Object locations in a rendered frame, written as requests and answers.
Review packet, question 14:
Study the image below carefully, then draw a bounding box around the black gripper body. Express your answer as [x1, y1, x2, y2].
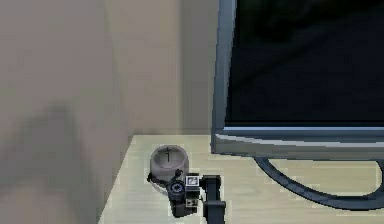
[166, 180, 188, 219]

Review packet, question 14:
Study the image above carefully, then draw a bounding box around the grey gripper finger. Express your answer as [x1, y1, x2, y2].
[173, 168, 185, 184]
[146, 172, 172, 196]

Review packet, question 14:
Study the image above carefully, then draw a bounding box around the pink and white flowerpot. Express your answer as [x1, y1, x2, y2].
[149, 144, 191, 184]

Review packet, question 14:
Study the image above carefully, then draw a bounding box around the light wooden table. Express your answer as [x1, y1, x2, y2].
[96, 134, 384, 224]

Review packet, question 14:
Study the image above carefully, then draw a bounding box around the grey frame television set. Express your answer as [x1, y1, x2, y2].
[210, 0, 384, 211]

